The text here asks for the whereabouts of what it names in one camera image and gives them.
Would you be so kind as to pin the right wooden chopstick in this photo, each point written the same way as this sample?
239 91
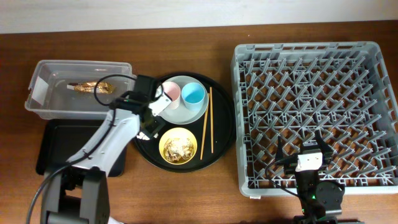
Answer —
211 120

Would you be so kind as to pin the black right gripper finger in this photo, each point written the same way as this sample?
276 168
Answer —
326 150
279 154

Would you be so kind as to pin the left wooden chopstick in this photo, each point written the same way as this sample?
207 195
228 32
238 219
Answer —
204 128

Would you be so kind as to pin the grey round plate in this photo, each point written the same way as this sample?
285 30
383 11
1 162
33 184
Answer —
182 115

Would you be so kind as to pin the black round tray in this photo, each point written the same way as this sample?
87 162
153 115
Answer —
224 128

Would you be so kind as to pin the pink cup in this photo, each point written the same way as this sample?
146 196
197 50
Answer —
173 91

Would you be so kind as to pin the yellow bowl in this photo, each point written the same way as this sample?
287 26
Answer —
177 133

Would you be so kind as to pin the wooden chopstick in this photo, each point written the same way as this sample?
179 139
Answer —
211 120
204 128

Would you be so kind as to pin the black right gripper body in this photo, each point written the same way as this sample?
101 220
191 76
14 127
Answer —
290 168

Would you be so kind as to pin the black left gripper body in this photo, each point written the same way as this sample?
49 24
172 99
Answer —
153 130

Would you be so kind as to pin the food scraps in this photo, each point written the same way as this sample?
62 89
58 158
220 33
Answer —
178 149

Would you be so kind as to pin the grey plastic dishwasher rack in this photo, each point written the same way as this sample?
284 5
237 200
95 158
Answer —
292 90

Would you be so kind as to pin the white tissue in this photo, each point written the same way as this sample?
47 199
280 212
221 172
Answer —
142 136

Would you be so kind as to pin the gold foil wrapper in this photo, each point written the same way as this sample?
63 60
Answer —
90 87

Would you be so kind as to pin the clear plastic waste bin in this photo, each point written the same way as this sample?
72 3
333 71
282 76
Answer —
51 97

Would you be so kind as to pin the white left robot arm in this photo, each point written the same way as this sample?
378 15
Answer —
78 191

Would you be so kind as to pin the black rectangular tray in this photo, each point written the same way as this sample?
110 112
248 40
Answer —
63 138

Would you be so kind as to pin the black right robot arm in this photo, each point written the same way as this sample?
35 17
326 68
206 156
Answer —
320 199

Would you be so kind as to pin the light blue cup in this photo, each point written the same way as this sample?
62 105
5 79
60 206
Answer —
193 95

